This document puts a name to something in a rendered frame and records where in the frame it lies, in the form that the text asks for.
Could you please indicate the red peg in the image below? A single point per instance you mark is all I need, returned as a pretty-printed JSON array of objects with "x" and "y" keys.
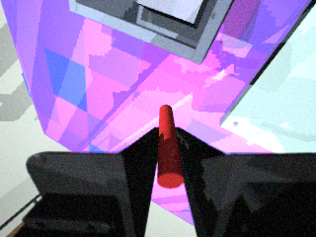
[{"x": 169, "y": 166}]

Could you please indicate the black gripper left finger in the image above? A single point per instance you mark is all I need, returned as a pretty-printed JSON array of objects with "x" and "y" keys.
[{"x": 127, "y": 175}]

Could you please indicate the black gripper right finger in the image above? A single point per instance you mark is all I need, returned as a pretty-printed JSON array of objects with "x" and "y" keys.
[{"x": 213, "y": 178}]

